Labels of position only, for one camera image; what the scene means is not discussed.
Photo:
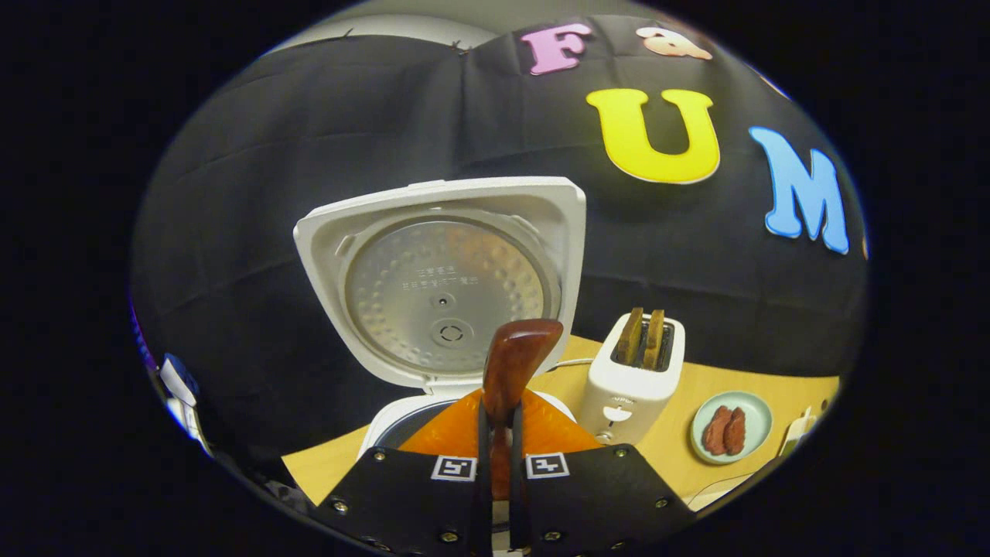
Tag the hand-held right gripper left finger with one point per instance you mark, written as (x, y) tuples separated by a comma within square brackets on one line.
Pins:
[(402, 495)]

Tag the white and blue object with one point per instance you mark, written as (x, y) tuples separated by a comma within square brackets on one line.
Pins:
[(179, 379)]

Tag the white divided bean dish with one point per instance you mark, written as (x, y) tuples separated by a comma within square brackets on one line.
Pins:
[(797, 433)]

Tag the white rice cooker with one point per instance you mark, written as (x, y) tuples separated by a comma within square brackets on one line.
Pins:
[(433, 294)]

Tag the black backdrop cloth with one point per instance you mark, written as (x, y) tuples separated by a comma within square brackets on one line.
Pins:
[(271, 155)]

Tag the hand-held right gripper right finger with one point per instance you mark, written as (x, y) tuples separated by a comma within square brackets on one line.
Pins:
[(595, 495)]

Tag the red meat slice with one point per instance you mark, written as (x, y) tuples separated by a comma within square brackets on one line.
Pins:
[(735, 431), (716, 431)]

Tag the white toaster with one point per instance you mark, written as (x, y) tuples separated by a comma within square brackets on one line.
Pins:
[(630, 394)]

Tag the brown bread slice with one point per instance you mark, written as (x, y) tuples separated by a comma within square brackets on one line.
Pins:
[(655, 340), (630, 336)]

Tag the pale green plate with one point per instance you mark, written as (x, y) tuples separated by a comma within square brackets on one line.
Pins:
[(756, 418)]

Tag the brown wooden spoon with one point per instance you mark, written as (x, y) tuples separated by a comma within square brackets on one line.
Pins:
[(514, 356)]

